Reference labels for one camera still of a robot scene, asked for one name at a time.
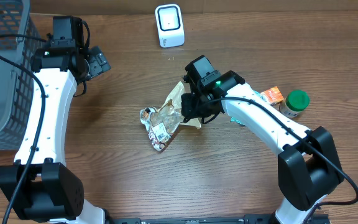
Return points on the beige brown snack bag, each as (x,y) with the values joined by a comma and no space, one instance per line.
(161,123)

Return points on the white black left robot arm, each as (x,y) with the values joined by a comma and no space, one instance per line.
(38,185)

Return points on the grey plastic mesh basket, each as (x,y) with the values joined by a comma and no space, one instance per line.
(19,42)

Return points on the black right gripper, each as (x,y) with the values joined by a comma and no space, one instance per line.
(188,106)

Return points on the orange tissue packet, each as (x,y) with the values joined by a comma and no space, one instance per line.
(272,96)

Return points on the green lid jar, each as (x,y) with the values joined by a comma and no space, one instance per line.
(295,102)

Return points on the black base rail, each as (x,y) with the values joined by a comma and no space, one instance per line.
(246,219)

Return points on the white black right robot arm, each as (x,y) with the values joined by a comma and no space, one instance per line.
(308,163)

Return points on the white barcode scanner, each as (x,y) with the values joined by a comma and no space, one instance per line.
(169,25)

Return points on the teal wet wipes packet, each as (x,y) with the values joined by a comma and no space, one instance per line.
(234,120)

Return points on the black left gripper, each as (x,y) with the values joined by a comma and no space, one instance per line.
(97,62)

